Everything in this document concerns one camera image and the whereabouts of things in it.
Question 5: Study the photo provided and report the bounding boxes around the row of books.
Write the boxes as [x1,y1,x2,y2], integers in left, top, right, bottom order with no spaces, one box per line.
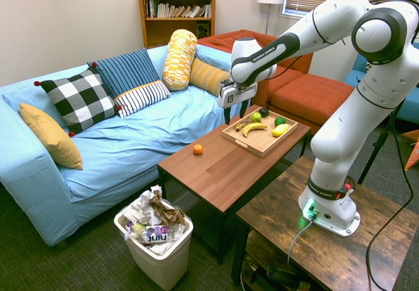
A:
[145,0,213,19]

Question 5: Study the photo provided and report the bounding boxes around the white navy striped pillow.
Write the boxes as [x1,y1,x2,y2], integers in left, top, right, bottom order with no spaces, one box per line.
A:
[113,80,172,119]

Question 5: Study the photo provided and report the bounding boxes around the reddish wooden coffee table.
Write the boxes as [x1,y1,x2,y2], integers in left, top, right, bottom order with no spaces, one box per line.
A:
[157,104,312,265]

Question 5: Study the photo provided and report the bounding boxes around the yellow banana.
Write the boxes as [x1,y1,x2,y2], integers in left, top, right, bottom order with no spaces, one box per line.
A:
[242,122,268,138]

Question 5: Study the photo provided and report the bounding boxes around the blue striped pillow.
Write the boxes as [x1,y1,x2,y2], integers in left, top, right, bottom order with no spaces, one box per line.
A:
[86,47,161,99]

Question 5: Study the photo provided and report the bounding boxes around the orange sectional sofa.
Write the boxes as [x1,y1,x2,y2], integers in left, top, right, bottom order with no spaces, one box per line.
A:
[197,29,356,135]

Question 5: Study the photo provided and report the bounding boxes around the thick black cable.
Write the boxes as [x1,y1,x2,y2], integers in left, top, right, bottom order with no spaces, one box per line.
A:
[365,0,419,291]

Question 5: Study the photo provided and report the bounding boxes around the grey cable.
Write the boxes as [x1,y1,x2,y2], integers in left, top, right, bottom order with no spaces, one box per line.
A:
[287,217,315,267]

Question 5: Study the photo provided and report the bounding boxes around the cream plastic trash bin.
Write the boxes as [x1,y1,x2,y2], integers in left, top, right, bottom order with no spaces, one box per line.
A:
[113,199,194,291]

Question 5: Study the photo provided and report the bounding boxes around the plain mustard pillow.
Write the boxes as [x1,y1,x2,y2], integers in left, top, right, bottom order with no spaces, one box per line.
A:
[18,103,84,171]

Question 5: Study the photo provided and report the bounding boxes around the black equipment under table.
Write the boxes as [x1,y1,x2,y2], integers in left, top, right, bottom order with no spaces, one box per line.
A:
[240,260,312,291]

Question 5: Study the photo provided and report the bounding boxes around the black camera tripod stand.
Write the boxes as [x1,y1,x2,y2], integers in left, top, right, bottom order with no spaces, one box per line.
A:
[357,97,407,186]

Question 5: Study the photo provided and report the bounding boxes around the rustic brown wooden table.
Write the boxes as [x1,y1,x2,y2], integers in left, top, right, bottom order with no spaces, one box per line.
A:
[230,155,419,291]

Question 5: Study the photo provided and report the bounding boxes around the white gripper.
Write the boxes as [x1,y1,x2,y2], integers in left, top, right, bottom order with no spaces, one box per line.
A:
[218,80,258,126]

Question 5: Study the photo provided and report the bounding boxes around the crumpled brown paper bag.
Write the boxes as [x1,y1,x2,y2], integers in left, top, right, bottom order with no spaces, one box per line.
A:
[149,191,186,228]

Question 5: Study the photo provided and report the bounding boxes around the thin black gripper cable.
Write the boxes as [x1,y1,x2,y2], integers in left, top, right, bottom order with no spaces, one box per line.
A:
[273,54,304,79]

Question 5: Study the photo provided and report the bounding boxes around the yellow white patterned bolster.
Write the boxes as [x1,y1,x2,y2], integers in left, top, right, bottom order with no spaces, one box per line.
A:
[161,29,198,92]

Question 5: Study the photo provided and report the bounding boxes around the mustard striped lumbar pillow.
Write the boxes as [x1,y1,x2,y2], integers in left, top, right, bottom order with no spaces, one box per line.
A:
[189,58,232,96]

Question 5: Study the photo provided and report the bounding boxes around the hint water bottle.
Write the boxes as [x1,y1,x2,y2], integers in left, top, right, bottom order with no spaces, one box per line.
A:
[123,224,176,245]

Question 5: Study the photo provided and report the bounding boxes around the crumpled white paper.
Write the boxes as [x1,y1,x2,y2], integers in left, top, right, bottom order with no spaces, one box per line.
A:
[126,184,164,223]

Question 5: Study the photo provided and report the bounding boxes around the black white checkered pillow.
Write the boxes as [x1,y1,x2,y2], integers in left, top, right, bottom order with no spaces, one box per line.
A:
[33,62,122,137]

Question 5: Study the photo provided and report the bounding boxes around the yellow lemon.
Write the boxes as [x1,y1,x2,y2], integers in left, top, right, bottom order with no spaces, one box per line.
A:
[272,123,289,138]

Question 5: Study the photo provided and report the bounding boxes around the light blue sofa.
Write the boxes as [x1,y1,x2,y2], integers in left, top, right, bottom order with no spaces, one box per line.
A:
[0,44,256,247]

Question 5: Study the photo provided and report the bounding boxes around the light wooden tray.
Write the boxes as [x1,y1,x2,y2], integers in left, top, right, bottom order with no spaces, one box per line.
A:
[221,107,299,158]

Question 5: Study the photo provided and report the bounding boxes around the wooden bookshelf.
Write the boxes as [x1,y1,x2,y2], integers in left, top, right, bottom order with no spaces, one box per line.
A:
[134,0,219,49]

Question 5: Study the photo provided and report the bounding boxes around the teal sofa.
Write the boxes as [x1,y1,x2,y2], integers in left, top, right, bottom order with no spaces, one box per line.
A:
[343,42,419,125]

